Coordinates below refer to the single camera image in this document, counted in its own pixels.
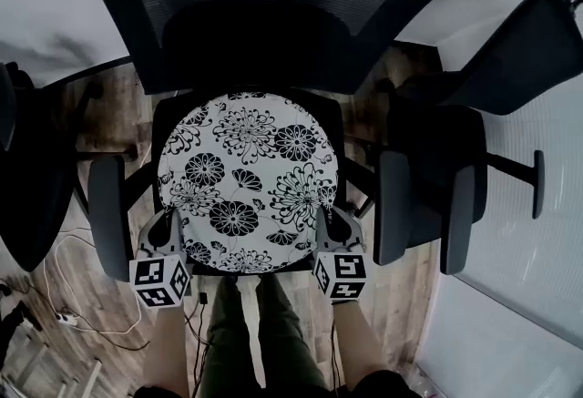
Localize black chair with tilted headrest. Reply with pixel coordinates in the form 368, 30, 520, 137
386, 0, 583, 277

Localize person's black shirt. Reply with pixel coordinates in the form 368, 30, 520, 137
131, 368, 427, 398

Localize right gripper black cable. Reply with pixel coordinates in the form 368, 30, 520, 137
329, 318, 341, 398

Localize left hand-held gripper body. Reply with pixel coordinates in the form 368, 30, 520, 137
128, 245, 192, 310

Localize person's green trousers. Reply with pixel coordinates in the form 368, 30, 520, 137
199, 274, 330, 398

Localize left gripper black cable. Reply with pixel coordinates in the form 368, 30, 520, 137
183, 291, 213, 398

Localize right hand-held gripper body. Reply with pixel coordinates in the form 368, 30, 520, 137
312, 242, 369, 303

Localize round floral white cushion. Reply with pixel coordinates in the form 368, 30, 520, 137
156, 91, 341, 275

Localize person's right forearm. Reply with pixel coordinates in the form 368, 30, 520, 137
331, 300, 389, 389

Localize black power cable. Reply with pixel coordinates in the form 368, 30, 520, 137
0, 274, 61, 325

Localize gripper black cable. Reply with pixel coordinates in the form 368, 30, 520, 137
329, 318, 341, 398
183, 291, 213, 398

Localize white desk frame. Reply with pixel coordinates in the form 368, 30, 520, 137
0, 322, 104, 398

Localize person's left forearm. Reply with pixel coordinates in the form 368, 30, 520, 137
144, 304, 190, 398

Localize long white cable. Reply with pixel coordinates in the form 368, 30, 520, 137
42, 233, 148, 336

